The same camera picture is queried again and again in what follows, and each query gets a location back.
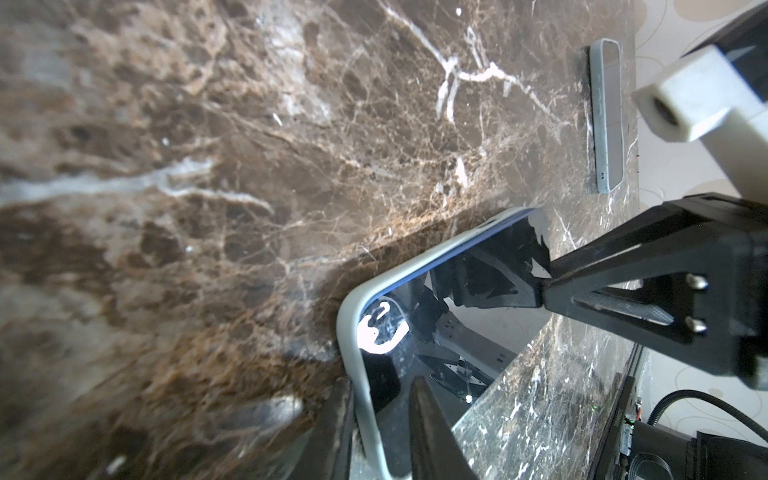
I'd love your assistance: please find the blue phone black screen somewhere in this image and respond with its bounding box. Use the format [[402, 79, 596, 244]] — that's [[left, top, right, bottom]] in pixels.
[[356, 209, 553, 480]]

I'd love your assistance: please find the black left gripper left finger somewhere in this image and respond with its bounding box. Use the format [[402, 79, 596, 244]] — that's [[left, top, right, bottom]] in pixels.
[[288, 378, 355, 480]]

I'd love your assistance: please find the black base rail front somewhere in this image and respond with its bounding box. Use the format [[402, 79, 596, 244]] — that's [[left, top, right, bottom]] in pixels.
[[587, 345, 643, 479]]

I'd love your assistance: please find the light blue case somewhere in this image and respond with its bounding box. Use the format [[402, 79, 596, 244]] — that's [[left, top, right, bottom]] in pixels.
[[589, 38, 625, 194], [335, 206, 544, 480]]

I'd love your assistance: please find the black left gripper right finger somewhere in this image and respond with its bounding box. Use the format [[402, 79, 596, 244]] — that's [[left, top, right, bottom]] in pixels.
[[409, 377, 477, 480]]

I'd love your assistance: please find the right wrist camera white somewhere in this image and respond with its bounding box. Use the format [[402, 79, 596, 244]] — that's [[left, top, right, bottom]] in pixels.
[[632, 45, 767, 204]]

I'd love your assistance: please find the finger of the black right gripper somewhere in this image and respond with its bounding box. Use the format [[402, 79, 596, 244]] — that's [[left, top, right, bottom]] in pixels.
[[542, 193, 767, 390]]

